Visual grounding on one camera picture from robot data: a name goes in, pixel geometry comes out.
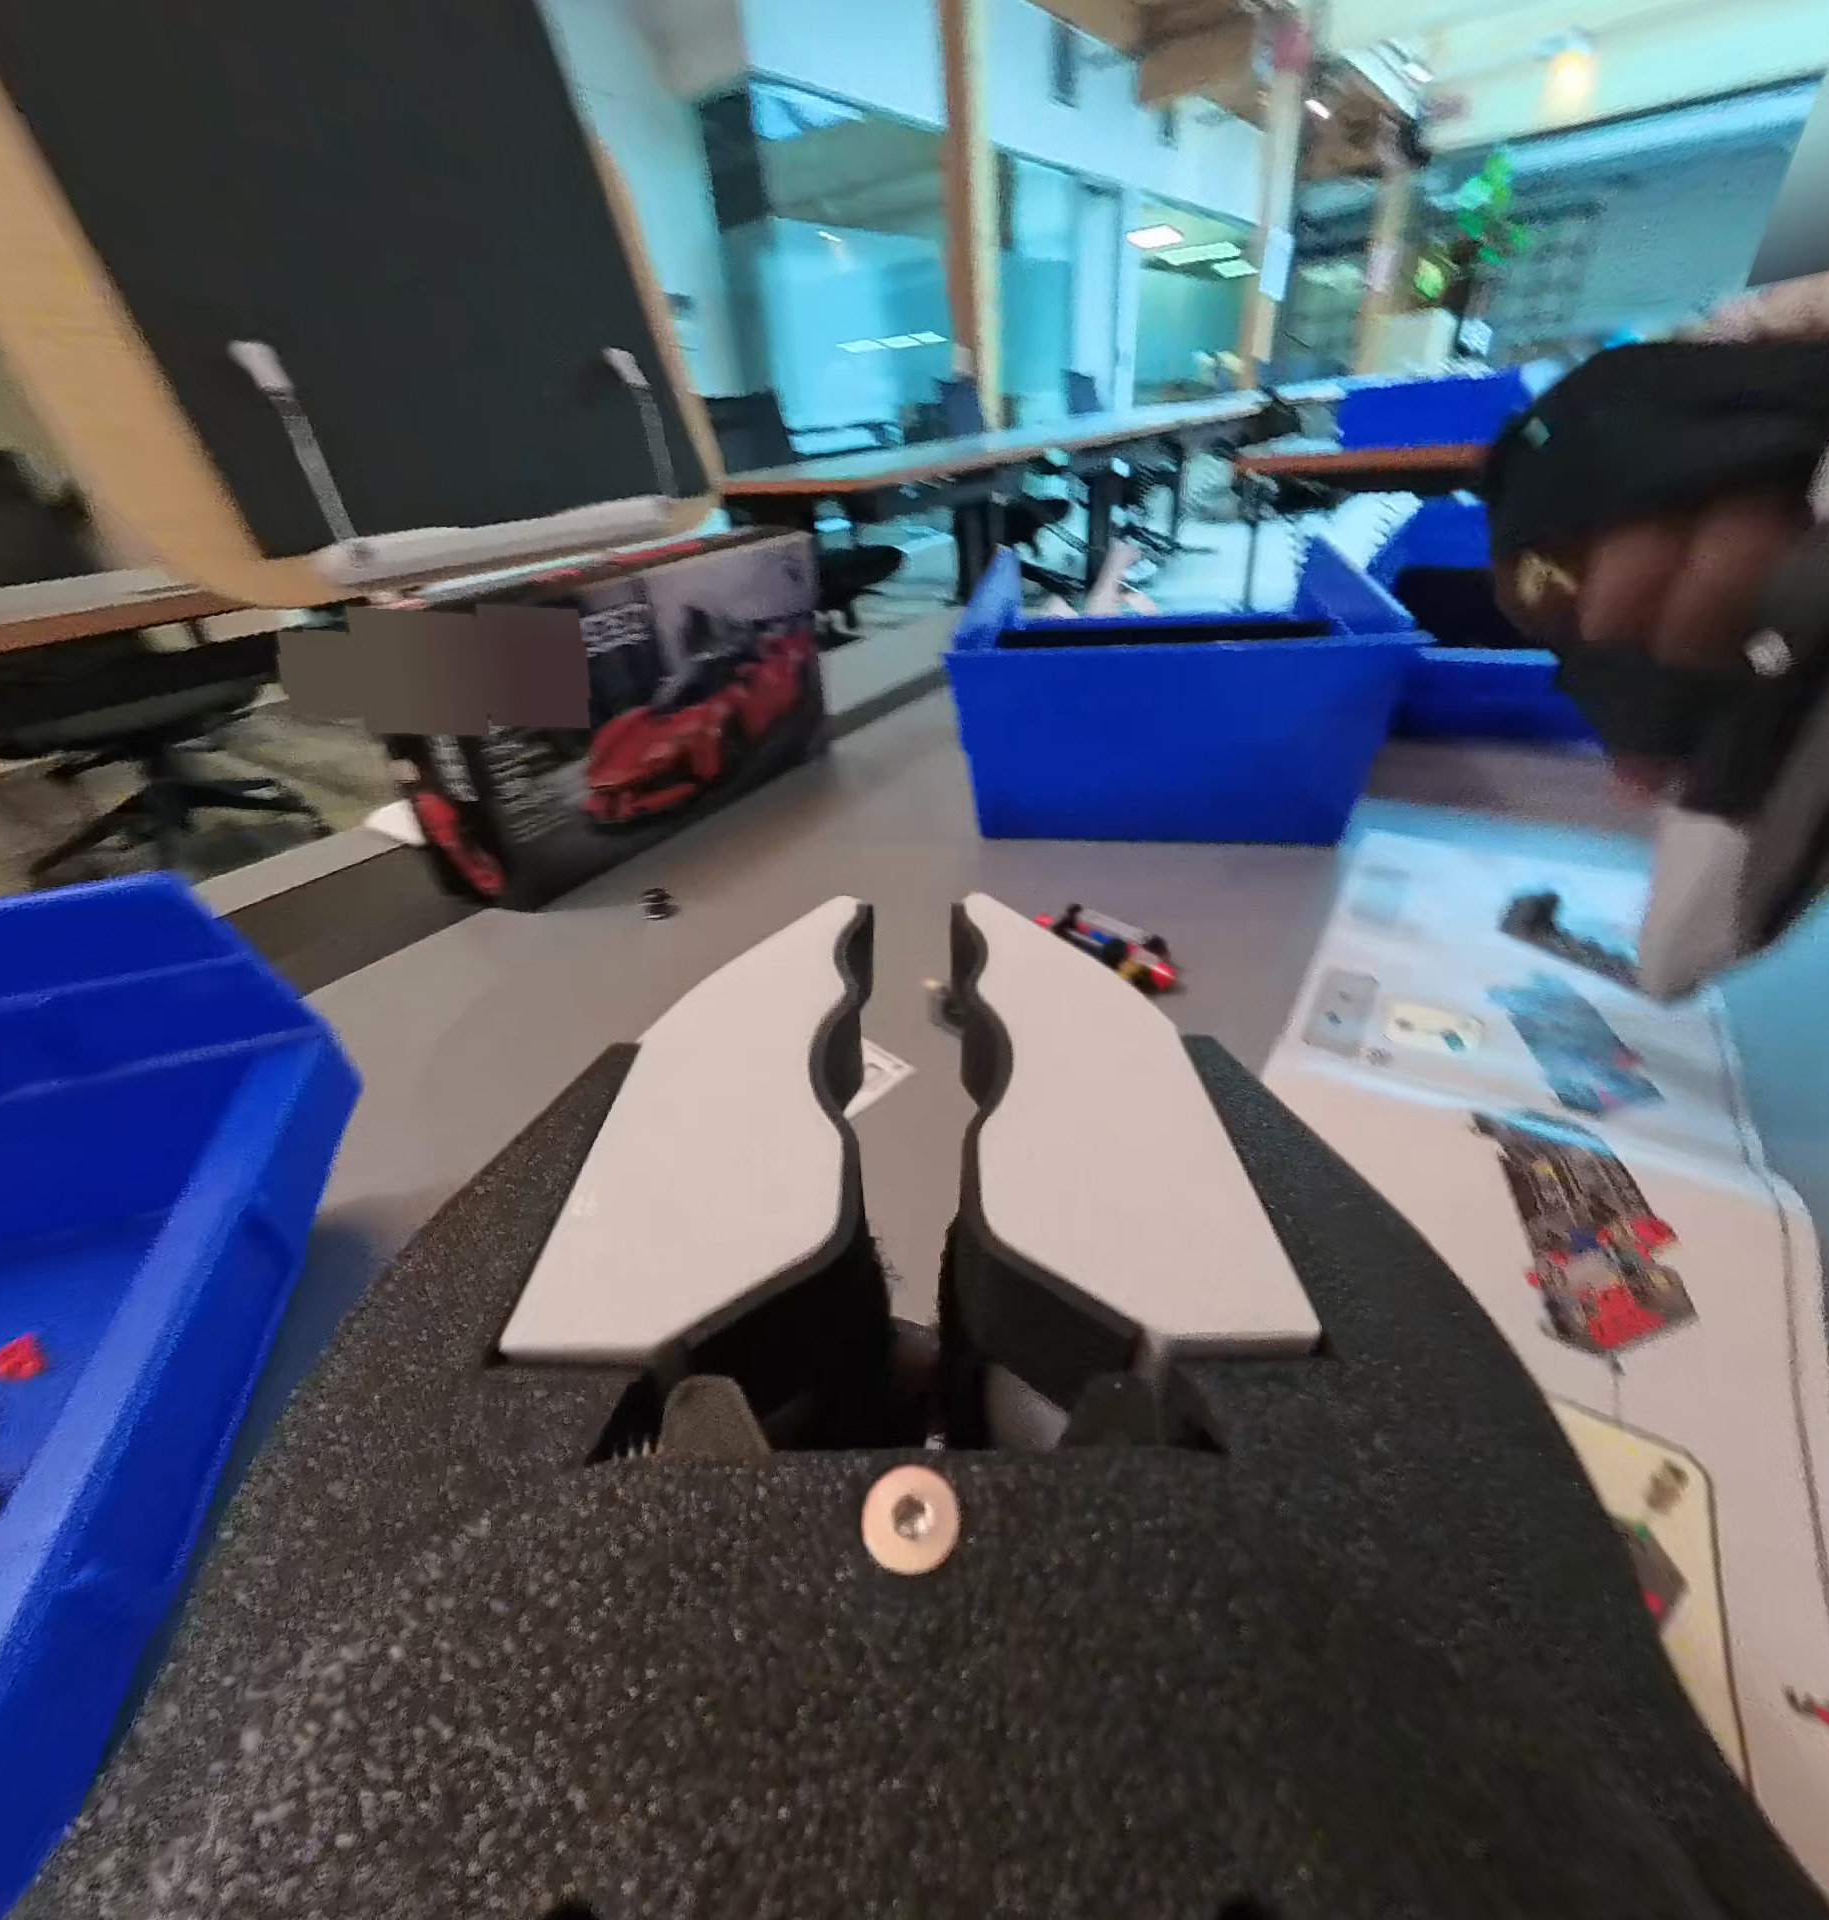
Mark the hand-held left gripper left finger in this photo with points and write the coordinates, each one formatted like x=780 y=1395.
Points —
x=706 y=1170

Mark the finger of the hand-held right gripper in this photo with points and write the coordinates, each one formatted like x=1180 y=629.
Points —
x=1694 y=900

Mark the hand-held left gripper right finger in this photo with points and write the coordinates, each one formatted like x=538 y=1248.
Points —
x=1110 y=1170

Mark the dark lego car chassis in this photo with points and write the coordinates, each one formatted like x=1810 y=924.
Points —
x=1117 y=948

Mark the small pale lego piece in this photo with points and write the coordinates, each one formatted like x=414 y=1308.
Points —
x=941 y=1001

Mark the lego set box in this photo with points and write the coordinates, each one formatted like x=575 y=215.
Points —
x=706 y=676

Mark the lego instruction booklet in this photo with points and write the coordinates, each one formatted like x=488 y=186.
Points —
x=1725 y=1425

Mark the small red lego piece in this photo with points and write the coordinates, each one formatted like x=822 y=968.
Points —
x=17 y=1358

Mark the person's right hand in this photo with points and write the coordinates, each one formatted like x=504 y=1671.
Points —
x=1664 y=578

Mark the white sticker sheet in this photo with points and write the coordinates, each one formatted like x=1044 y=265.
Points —
x=881 y=1076

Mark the large blue plastic bin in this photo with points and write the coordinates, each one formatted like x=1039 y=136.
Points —
x=103 y=1080

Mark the green plant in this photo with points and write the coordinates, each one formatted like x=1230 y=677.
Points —
x=1484 y=225

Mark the long wooden table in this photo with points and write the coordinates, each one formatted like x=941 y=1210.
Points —
x=991 y=450

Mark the black office chair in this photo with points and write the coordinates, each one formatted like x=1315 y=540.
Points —
x=119 y=721

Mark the wooden post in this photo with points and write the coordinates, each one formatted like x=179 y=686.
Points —
x=971 y=181

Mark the black panel with wooden frame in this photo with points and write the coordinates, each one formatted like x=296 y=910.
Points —
x=329 y=225

